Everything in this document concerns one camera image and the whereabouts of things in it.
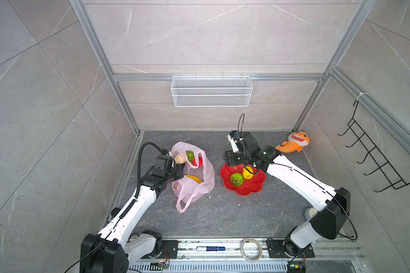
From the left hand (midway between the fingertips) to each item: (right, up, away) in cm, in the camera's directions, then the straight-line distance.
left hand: (182, 166), depth 82 cm
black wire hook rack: (+80, -2, -23) cm, 83 cm away
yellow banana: (+7, -8, +9) cm, 14 cm away
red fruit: (+9, +2, +6) cm, 11 cm away
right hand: (+24, +6, -3) cm, 25 cm away
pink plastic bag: (+8, -6, +8) cm, 13 cm away
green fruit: (+2, +5, +16) cm, 16 cm away
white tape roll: (+33, -37, -8) cm, 49 cm away
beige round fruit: (-3, +3, +11) cm, 12 cm away
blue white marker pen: (+14, -35, -9) cm, 39 cm away
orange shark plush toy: (+68, +13, +22) cm, 73 cm away
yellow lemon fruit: (+35, -6, +11) cm, 37 cm away
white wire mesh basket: (+15, +43, +18) cm, 49 cm away
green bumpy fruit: (+28, -8, +7) cm, 30 cm away
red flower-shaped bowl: (+36, -12, +10) cm, 39 cm away
